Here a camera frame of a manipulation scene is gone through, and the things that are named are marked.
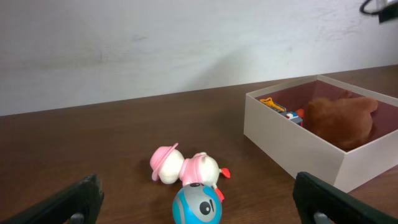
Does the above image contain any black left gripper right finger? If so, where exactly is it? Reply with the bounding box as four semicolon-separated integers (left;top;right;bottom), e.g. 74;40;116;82
293;172;397;224

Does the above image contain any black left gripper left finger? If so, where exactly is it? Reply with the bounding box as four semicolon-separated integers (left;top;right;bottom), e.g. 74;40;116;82
1;174;104;224

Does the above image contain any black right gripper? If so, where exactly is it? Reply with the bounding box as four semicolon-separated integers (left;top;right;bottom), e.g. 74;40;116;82
378;0;397;23

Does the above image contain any brown plush bear toy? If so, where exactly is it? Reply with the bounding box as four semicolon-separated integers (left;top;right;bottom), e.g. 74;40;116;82
296;90;378;151

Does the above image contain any white cardboard box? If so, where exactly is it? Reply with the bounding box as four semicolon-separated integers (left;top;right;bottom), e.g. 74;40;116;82
244;75;397;192

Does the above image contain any red grey toy truck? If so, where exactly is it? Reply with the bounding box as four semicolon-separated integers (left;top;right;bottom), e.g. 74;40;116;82
260;97;303;126

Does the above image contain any pink white duck toy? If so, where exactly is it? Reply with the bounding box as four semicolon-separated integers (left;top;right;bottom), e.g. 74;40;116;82
150;143;231;201

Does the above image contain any blue grey ball toy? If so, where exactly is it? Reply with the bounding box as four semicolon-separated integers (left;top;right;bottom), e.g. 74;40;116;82
172;183;223;224

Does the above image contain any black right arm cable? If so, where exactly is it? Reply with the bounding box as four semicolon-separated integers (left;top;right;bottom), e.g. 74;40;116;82
359;0;382;16

